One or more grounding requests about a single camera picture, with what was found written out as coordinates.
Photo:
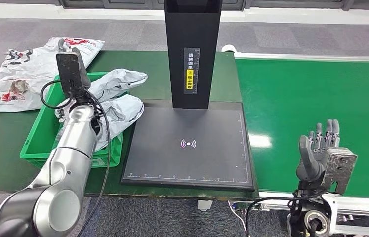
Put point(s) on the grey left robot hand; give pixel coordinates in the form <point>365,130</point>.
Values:
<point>81,70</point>

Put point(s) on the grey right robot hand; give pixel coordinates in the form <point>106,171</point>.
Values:
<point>312,163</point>

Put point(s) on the long grey parcel faded print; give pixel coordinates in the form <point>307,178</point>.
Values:
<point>115,83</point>

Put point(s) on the grey parcel bag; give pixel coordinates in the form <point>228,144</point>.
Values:
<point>122,114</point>

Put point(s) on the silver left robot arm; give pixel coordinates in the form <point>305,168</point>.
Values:
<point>63,170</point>

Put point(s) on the white parcel red logo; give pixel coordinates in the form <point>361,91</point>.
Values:
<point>87,49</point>

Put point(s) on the white parcel red text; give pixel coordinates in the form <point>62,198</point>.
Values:
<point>14,95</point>

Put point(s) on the green conveyor belt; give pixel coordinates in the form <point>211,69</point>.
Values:
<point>302,91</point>

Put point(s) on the green circuit board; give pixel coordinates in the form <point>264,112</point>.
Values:
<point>253,206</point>

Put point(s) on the green plastic crate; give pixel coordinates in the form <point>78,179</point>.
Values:
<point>40,130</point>

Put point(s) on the dark green topped table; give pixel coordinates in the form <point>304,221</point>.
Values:
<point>154,75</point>

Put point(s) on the ruler label yellow sticker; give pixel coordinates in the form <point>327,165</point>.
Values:
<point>191,70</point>

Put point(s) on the white table foot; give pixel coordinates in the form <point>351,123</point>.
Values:
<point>205,205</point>

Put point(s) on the black scanner column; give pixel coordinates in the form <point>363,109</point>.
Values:
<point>192,32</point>

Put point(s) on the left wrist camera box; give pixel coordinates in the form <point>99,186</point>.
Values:
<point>69,75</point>

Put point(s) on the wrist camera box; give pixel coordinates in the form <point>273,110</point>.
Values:
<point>69,75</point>
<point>339,168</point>

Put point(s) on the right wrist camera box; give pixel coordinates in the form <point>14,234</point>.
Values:
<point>339,168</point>

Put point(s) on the black scanner base plate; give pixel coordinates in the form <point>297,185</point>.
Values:
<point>190,150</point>

